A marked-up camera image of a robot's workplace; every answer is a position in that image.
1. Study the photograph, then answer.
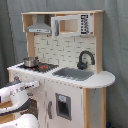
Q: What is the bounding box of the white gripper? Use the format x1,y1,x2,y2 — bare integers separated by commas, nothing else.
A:
24,81,40,89

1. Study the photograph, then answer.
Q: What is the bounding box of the white toy oven door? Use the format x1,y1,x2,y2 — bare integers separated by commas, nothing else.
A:
23,87,46,128

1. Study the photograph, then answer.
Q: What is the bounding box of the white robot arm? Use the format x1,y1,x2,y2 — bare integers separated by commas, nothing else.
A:
0,81,40,128

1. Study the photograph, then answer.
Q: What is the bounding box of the wooden toy kitchen unit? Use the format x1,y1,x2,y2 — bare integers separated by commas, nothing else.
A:
9,10,115,128

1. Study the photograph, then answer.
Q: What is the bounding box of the black toy stovetop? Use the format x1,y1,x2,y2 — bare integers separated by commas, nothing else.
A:
20,63,57,73

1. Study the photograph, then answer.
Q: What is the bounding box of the left red oven knob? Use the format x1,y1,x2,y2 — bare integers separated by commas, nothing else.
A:
13,75,20,82

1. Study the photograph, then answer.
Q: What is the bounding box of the silver toy cooking pot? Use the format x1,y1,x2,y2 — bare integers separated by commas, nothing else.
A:
23,57,39,67

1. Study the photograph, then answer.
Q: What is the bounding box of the white cabinet door with dispenser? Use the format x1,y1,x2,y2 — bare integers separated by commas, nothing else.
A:
44,86,84,128

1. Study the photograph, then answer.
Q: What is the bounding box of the grey toy sink basin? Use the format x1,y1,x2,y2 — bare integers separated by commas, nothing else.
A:
53,67,93,81

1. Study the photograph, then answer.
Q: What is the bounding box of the black toy faucet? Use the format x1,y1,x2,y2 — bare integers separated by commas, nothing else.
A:
77,50,95,70

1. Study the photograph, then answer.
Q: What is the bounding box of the grey toy range hood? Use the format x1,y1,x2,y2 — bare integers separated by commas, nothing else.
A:
26,15,51,34

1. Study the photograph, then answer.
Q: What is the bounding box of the white toy microwave door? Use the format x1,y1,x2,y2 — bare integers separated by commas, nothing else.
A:
51,14,93,39

